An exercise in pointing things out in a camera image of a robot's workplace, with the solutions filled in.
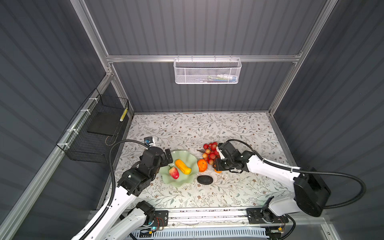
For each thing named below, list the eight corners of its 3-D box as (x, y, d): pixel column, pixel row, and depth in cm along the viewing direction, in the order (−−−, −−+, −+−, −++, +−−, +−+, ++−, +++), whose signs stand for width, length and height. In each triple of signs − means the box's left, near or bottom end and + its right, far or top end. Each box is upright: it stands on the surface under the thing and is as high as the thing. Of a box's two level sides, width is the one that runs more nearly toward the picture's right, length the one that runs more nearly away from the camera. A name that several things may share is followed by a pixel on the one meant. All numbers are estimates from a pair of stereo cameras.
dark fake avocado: (197, 185, 86) (197, 183, 83) (197, 177, 89) (197, 175, 86) (212, 185, 86) (213, 182, 83) (212, 177, 89) (212, 175, 86)
